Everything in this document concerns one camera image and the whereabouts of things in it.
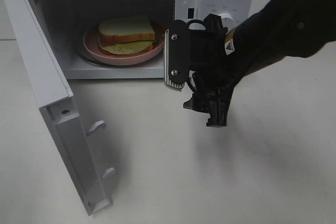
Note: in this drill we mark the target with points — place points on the pink round plate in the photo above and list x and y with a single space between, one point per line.
92 47

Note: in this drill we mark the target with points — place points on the black-sleeved right robot arm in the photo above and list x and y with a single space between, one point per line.
296 28

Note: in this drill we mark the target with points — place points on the upper white microwave knob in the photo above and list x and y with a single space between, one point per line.
228 19

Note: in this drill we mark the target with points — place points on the white microwave door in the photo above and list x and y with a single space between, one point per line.
56 102

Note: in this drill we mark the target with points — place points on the sandwich with lettuce and cheese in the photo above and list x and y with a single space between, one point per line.
126 35

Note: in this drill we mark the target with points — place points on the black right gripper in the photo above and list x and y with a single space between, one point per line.
211 94

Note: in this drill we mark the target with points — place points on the white microwave oven body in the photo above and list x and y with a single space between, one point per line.
67 19

